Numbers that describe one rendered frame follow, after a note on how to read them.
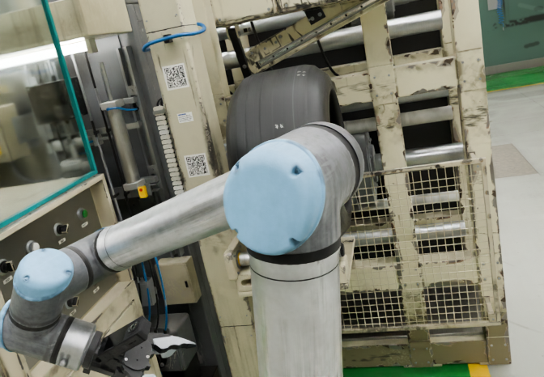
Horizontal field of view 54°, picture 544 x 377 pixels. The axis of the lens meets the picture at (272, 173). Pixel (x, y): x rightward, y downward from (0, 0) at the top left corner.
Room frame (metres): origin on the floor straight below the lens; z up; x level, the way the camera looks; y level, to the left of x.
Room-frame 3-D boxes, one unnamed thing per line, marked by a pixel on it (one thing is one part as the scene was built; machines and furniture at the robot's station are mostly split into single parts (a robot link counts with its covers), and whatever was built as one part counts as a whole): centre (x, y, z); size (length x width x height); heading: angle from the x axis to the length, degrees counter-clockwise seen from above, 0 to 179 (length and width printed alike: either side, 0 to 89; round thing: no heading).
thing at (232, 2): (1.96, -0.23, 1.71); 0.61 x 0.25 x 0.15; 75
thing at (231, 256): (1.76, 0.14, 0.90); 0.40 x 0.03 x 0.10; 165
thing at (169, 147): (1.75, 0.31, 1.19); 0.05 x 0.04 x 0.48; 165
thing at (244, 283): (1.58, 0.00, 0.83); 0.36 x 0.09 x 0.06; 75
